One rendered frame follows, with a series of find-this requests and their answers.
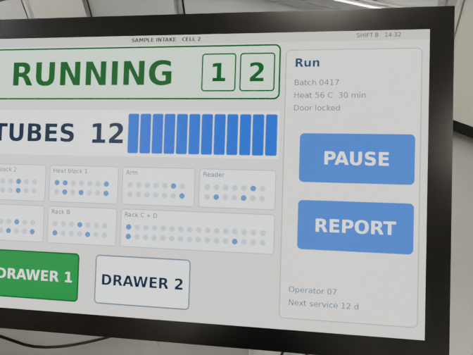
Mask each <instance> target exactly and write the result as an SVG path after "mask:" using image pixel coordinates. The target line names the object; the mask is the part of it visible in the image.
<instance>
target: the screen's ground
mask: <svg viewBox="0 0 473 355"><path fill-rule="evenodd" d="M429 42H430V30H368V31H338V32H276V33H245V34H214V35H153V36H121V37H61V38H29V39H0V49H28V48H65V47H102V46H174V45H211V44H282V65H281V91H280V100H0V162H31V163H92V164H123V165H153V166H214V167H245V168H278V193H277V244H276V257H273V256H247V255H234V254H207V253H194V252H180V251H154V250H141V249H115V248H101V247H76V246H62V245H48V244H22V243H9V242H0V248H1V249H26V250H39V251H64V252H77V253H80V283H79V301H78V303H72V302H62V301H44V300H34V299H15V298H5V297H0V307H1V308H11V309H28V310H38V311H55V312H65V313H83V314H92V315H101V316H119V317H128V318H146V319H156V320H173V321H182V322H192V323H210V324H219V325H237V326H246V327H255V328H273V329H283V330H300V331H310V332H327V333H336V334H346V335H364V336H373V337H391V338H401V339H409V340H424V327H425V286H426V245H427V164H428V123H429ZM89 110H94V111H280V117H279V159H258V158H188V157H152V156H87V137H88V119H89ZM300 132H323V133H388V134H416V156H415V186H412V185H362V184H336V183H311V182H298V157H299V133H300ZM298 199H314V200H335V201H377V202H398V203H415V233H414V256H412V255H398V254H370V253H355V252H341V251H314V250H300V249H296V237H297V210H298ZM95 254H115V255H128V256H152V257H165V258H179V259H191V299H190V311H178V310H167V309H149V308H139V307H129V306H111V305H100V304H93V299H94V264H95Z"/></svg>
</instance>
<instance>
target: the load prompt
mask: <svg viewBox="0 0 473 355"><path fill-rule="evenodd" d="M281 65H282V44H211V45H174V46H102V47H65V48H28V49H0V100H280V91H281Z"/></svg>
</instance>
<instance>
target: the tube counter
mask: <svg viewBox="0 0 473 355"><path fill-rule="evenodd" d="M279 117H280V111H94V110H89V119H88V137H87V156H152V157H188V158H258V159H279Z"/></svg>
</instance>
